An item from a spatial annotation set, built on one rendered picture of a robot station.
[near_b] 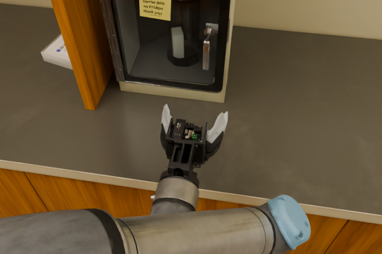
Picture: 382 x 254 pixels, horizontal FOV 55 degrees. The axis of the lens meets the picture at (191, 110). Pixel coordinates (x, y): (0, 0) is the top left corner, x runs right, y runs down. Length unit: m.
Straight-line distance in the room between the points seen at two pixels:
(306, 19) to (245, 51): 0.27
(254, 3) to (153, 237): 1.12
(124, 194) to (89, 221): 0.76
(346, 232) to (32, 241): 0.93
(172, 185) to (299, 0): 0.93
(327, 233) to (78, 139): 0.74
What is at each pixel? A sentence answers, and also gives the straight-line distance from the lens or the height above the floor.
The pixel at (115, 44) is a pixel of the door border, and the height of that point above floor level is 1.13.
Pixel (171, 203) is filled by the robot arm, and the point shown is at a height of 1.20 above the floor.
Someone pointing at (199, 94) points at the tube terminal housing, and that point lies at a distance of 1.08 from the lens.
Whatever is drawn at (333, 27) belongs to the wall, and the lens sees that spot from 1.46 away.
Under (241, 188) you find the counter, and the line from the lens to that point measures 0.93.
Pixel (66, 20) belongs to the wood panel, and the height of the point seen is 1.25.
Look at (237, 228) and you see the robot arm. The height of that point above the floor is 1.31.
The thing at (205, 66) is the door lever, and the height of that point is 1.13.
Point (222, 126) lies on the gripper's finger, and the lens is 0.75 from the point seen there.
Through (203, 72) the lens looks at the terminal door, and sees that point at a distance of 1.00.
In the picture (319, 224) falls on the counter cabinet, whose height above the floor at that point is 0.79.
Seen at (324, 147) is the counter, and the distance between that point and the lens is 1.05.
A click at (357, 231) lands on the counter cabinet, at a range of 1.13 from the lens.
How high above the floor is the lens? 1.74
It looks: 48 degrees down
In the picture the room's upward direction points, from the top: straight up
